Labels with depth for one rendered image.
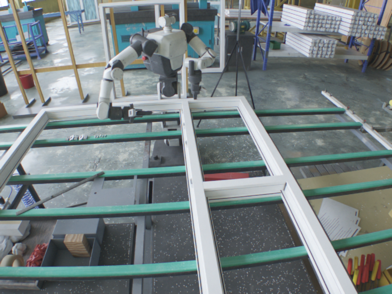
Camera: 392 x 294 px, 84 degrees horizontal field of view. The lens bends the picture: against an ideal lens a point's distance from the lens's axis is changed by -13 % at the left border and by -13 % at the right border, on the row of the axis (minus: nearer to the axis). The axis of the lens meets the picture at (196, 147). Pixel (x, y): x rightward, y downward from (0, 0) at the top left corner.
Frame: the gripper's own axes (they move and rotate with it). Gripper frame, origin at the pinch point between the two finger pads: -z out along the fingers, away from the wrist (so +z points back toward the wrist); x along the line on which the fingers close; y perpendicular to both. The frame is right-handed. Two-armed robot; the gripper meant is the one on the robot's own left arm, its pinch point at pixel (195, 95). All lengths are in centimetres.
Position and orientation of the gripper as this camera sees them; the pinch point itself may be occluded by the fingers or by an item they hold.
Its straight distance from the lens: 175.7
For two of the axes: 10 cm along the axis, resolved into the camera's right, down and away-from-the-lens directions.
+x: 1.1, 5.9, -8.0
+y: 9.9, -0.6, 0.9
